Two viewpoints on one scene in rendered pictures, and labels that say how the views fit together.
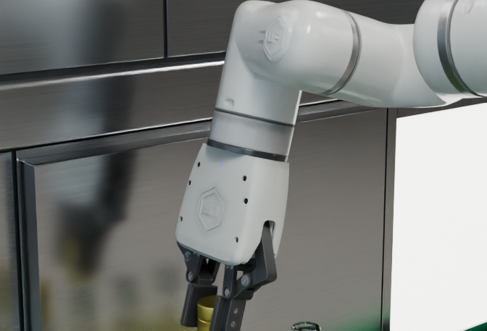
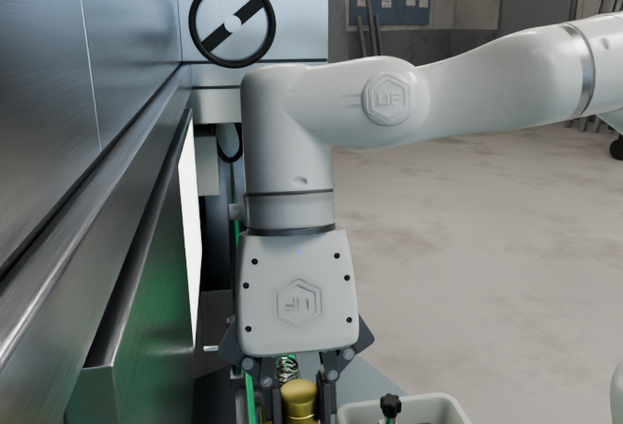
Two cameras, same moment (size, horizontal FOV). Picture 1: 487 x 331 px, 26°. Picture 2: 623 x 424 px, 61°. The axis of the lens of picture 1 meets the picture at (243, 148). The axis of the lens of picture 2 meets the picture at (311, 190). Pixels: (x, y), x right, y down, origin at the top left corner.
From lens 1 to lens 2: 0.79 m
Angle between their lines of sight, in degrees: 58
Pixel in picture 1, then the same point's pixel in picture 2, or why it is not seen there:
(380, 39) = not seen: hidden behind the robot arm
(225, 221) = (326, 307)
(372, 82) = not seen: hidden behind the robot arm
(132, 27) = (83, 119)
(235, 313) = (333, 390)
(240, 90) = (310, 165)
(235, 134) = (317, 213)
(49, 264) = not seen: outside the picture
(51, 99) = (95, 252)
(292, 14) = (401, 70)
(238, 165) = (324, 245)
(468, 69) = (603, 96)
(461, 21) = (604, 57)
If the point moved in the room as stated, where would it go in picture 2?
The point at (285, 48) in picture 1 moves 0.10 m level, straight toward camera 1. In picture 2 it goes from (412, 108) to (554, 120)
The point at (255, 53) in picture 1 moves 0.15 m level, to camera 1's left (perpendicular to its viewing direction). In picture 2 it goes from (341, 121) to (214, 166)
